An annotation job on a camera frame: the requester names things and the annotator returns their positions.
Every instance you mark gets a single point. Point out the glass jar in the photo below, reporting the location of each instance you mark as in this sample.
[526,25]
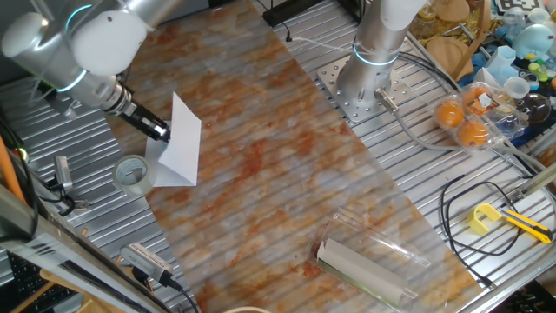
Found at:
[423,21]

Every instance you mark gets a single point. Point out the green yellow toy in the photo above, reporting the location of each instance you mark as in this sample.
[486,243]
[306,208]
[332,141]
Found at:
[538,71]

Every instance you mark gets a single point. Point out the clear plastic bottle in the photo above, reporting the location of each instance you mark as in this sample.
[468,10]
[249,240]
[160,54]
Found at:
[514,18]

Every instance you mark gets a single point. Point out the black printed sign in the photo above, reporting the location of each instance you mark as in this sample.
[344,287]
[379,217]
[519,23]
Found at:
[530,300]

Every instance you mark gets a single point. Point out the black white marker card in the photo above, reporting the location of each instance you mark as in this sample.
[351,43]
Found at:
[519,5]

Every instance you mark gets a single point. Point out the oranges in plastic tray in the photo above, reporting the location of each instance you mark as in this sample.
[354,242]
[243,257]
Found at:
[499,126]

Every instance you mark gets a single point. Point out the clear plastic box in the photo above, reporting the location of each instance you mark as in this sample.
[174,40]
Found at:
[378,243]

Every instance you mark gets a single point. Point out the white plastic cup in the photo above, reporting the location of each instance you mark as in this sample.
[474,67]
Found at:
[517,87]

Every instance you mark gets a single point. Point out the orange pole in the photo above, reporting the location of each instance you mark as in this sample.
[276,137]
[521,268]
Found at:
[8,169]

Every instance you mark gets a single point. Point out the yellow plastic hook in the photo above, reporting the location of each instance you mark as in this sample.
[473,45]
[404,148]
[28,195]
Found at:
[475,224]

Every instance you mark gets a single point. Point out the aluminium profile bar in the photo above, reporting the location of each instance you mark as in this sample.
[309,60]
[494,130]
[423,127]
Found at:
[538,180]

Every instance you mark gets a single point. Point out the silver camera on mount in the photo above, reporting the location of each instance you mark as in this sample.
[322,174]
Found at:
[63,171]

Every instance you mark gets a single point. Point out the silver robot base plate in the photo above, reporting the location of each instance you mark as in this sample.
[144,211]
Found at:
[326,78]

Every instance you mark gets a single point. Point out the black keyboard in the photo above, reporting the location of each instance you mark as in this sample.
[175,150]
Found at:
[26,282]

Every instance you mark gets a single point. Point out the blue whale toy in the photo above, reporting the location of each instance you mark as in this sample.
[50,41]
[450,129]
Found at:
[534,41]

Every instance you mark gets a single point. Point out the pale blue hexagonal cup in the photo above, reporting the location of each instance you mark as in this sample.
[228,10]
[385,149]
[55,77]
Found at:
[501,61]

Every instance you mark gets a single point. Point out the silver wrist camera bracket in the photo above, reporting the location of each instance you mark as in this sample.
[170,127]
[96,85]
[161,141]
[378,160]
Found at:
[70,114]

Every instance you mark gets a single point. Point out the grey metal beam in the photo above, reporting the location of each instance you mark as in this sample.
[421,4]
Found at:
[56,256]

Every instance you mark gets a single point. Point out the beige round rim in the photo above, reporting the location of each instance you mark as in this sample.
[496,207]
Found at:
[247,310]

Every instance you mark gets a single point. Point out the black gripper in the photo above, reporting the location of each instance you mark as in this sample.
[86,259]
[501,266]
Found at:
[141,117]

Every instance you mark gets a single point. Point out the dark glass bowl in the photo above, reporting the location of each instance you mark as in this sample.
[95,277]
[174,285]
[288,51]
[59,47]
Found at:
[535,108]

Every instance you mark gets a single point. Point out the orange egg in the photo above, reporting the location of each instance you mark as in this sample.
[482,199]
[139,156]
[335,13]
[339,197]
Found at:
[472,134]
[472,96]
[449,114]

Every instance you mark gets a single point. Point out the yellow utility knife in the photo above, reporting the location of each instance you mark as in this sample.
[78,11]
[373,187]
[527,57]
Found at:
[527,225]

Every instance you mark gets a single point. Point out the clear tape roll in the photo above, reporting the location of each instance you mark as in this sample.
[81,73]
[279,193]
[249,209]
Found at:
[130,191]

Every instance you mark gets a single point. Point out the orange marbled table mat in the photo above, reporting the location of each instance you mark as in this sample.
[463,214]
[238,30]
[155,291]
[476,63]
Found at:
[282,182]

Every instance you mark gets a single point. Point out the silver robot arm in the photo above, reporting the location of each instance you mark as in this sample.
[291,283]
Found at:
[108,39]

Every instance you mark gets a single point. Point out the white paper sheet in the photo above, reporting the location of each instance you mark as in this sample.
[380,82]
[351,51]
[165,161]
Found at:
[184,148]

